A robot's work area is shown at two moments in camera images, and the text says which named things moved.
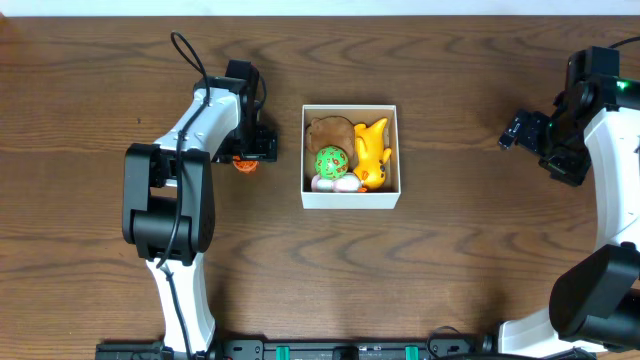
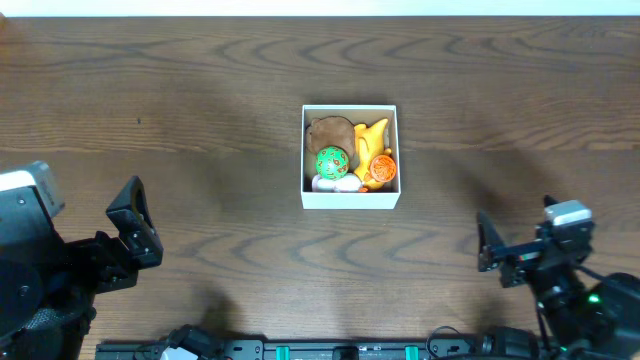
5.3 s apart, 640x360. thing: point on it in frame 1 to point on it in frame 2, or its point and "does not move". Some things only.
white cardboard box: x=350 y=157 does not move
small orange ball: x=247 y=166 to x=383 y=168
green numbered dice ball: x=330 y=162 does not move
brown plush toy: x=333 y=130 does not move
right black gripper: x=571 y=171 to x=528 y=260
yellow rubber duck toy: x=370 y=166 does not move
